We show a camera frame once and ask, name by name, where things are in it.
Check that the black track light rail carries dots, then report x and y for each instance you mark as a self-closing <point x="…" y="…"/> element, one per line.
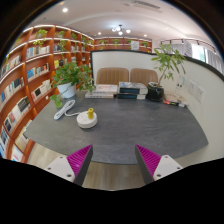
<point x="186" y="40"/>

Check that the recessed ceiling spotlights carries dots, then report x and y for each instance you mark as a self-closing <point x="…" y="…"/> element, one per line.
<point x="65" y="10"/>

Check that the ceiling air vent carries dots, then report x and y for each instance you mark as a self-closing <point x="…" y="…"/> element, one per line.
<point x="146" y="5"/>

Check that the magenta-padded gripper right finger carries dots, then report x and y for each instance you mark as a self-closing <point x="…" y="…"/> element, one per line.
<point x="166" y="165"/>

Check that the white booth partition black rim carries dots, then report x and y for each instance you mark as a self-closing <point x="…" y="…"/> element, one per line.
<point x="133" y="61"/>

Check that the tan padded chair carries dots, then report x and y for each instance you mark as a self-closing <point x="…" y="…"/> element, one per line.
<point x="112" y="76"/>
<point x="143" y="76"/>

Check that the clear acrylic table sign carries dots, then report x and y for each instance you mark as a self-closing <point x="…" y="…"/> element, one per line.
<point x="180" y="83"/>

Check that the white wall socket plate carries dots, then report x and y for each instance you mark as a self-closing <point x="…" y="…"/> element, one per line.
<point x="199" y="93"/>
<point x="191" y="87"/>

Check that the white book with face cover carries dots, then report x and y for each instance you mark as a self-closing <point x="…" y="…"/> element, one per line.
<point x="106" y="88"/>

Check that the leafy plant in white pot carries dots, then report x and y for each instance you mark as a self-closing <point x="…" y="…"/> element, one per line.
<point x="66" y="90"/>

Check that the round white power strip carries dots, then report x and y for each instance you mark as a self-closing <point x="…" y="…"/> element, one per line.
<point x="86" y="122"/>

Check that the wooden wall shelf with plants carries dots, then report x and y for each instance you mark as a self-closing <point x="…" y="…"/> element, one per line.
<point x="110" y="47"/>

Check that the wooden bookshelf unit with books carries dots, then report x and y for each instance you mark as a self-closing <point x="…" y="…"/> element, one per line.
<point x="20" y="83"/>

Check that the small tree in black pot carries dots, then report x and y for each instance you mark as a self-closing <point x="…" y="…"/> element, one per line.
<point x="155" y="92"/>

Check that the red and black book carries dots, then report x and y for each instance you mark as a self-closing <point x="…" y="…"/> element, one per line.
<point x="173" y="103"/>

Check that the white sheer curtains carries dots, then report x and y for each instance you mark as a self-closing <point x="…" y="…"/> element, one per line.
<point x="208" y="56"/>

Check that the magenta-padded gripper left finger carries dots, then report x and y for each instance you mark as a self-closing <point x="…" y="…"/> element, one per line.
<point x="58" y="166"/>

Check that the white flat book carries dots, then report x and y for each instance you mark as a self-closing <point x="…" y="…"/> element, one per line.
<point x="99" y="95"/>

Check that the white standing banner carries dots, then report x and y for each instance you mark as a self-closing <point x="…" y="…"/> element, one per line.
<point x="188" y="49"/>

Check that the multi-bulb ceiling lamp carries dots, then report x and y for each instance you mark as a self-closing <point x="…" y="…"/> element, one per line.
<point x="119" y="30"/>

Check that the tan cover book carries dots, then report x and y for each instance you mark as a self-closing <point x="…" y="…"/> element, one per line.
<point x="176" y="98"/>

